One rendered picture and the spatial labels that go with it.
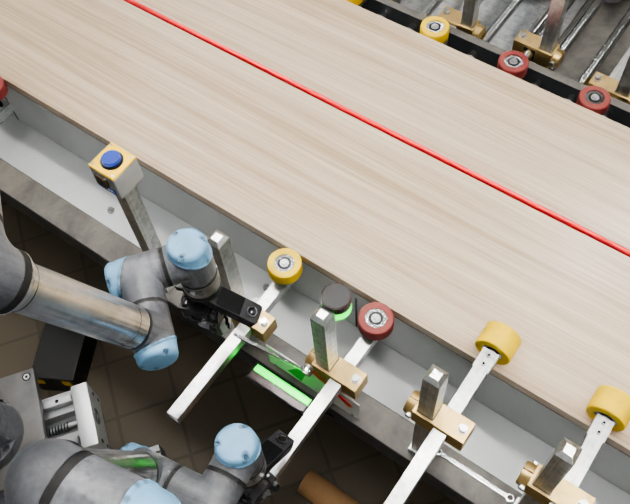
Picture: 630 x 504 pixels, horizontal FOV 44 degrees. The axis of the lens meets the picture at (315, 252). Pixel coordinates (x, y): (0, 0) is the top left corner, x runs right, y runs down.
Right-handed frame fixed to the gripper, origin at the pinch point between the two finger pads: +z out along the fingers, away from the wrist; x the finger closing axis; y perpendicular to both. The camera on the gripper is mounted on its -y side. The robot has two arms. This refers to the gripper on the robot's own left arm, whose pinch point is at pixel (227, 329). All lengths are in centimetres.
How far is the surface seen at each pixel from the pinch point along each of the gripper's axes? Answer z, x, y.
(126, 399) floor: 93, -5, 52
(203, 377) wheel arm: 8.4, 9.0, 4.0
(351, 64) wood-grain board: 3, -83, -6
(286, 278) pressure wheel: 3.0, -16.4, -8.1
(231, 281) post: -7.9, -7.5, 0.4
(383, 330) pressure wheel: 2.6, -8.9, -32.3
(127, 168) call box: -28.0, -17.4, 22.7
